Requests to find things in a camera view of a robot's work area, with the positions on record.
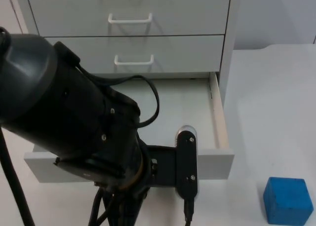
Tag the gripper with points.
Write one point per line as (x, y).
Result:
(160, 166)

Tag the grey drawer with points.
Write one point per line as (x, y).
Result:
(187, 100)

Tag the blue cube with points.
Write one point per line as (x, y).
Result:
(286, 201)

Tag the grey chest of drawers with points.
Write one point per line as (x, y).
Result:
(138, 18)

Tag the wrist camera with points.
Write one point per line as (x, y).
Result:
(187, 161)

